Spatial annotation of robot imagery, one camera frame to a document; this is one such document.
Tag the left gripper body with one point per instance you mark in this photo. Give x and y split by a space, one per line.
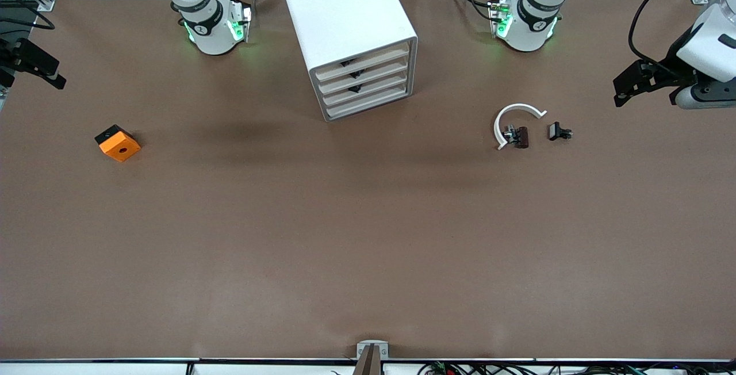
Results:
669 63

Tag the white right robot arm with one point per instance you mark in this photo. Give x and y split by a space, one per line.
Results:
213 41

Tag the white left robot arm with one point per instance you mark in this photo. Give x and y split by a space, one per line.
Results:
526 38

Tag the orange and black button box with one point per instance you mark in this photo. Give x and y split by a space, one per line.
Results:
122 148

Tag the white drawer cabinet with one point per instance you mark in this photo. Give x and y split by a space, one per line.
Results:
339 12

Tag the small black clip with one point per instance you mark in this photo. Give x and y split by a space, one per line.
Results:
555 131

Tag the brown block with metal clip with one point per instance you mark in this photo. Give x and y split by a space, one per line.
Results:
521 137

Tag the brown table mat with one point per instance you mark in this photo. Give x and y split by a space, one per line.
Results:
368 248

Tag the brown tapered bar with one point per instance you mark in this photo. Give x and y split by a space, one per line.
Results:
368 363

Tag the grey metal bracket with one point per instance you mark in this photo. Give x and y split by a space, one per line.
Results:
372 344

